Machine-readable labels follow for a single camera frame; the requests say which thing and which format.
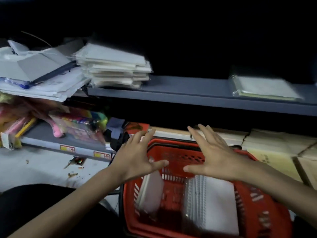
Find pile of white paper envelopes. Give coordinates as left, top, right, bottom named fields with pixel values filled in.
left=0, top=40, right=91, bottom=102

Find person's left forearm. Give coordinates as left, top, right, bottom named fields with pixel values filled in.
left=9, top=168, right=125, bottom=238

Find person's left hand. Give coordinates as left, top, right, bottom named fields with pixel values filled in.
left=109, top=129, right=170, bottom=184

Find grey folder with dark spine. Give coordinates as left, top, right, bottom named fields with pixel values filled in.
left=0, top=53, right=78, bottom=84

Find white spiral notebooks bundle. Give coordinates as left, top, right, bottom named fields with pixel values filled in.
left=183, top=174, right=240, bottom=236

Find keys with tag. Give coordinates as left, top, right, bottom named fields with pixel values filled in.
left=64, top=157, right=86, bottom=169

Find person's right forearm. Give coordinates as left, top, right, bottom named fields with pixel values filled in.
left=238, top=156, right=317, bottom=229

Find short grey metal shelf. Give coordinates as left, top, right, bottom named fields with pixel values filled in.
left=20, top=121, right=116, bottom=163

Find stack of white notebooks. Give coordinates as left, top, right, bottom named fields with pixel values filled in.
left=73, top=43, right=153, bottom=88

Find red packet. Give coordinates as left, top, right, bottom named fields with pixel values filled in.
left=124, top=122, right=150, bottom=136

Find plastic-wrapped white notebook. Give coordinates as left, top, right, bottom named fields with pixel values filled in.
left=229, top=74, right=304, bottom=101

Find row of brown paper packs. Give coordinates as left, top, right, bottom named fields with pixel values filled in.
left=149, top=126, right=317, bottom=190

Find thin white notebook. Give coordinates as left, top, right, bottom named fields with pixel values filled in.
left=135, top=169, right=165, bottom=216

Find person's black trouser leg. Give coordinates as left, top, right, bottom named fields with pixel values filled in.
left=0, top=184, right=120, bottom=238

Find black bag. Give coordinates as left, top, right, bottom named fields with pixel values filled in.
left=104, top=130, right=131, bottom=153

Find blue-grey card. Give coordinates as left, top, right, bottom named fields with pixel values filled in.
left=106, top=118, right=125, bottom=140

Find person's right hand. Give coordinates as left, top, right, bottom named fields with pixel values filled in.
left=183, top=124, right=248, bottom=182

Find red plastic shopping basket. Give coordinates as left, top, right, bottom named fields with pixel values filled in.
left=119, top=137, right=294, bottom=238

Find long grey metal shelf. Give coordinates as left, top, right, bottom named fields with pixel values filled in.
left=87, top=75, right=317, bottom=117

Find heap of colourful toy packets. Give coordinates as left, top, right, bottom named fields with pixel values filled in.
left=0, top=93, right=108, bottom=149

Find yellow pencil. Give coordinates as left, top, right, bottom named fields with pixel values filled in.
left=15, top=118, right=37, bottom=139

